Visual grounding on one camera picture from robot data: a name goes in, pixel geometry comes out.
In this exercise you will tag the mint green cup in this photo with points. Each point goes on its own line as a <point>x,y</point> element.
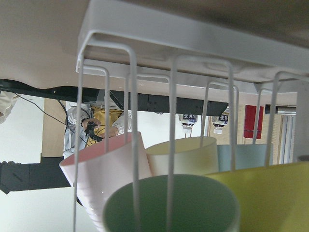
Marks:
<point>195,204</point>

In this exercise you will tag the cream white cup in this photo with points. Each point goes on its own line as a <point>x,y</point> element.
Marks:
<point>193,155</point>

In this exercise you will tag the pink cup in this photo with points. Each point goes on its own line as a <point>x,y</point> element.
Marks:
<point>99,174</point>

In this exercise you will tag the light blue cup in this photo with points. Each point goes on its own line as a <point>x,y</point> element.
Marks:
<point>247,156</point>

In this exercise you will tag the yellow cup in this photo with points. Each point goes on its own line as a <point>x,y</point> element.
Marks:
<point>273,198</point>

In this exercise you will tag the grey cup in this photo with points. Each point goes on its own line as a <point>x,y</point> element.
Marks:
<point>303,158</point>

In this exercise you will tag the white wire cup rack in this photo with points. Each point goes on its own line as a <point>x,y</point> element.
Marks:
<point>159,40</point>

